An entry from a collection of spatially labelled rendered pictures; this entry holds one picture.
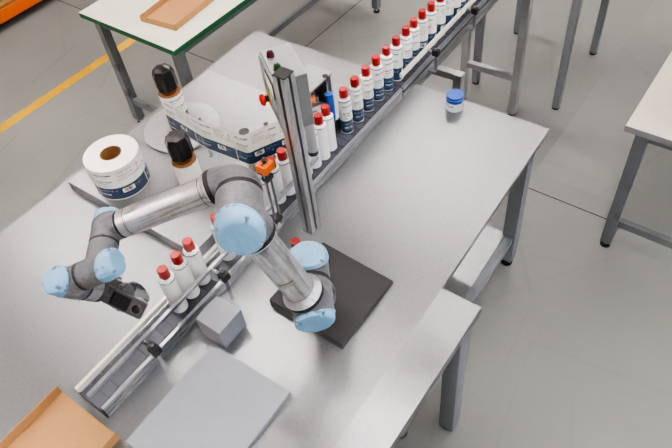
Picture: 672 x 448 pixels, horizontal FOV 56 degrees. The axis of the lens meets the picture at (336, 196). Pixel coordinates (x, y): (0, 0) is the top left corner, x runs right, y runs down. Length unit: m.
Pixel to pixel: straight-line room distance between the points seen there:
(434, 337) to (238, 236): 0.77
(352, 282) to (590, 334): 1.33
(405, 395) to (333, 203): 0.77
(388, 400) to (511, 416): 1.01
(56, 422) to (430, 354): 1.09
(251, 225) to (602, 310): 2.03
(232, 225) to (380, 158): 1.12
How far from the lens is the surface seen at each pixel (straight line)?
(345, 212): 2.28
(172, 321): 2.07
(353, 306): 2.01
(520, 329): 3.00
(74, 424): 2.07
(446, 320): 2.01
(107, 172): 2.39
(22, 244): 2.58
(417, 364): 1.93
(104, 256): 1.64
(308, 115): 1.90
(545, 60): 4.41
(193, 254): 1.99
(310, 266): 1.81
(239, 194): 1.48
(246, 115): 2.66
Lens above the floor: 2.54
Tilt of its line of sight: 47 degrees down
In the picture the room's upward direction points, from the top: 8 degrees counter-clockwise
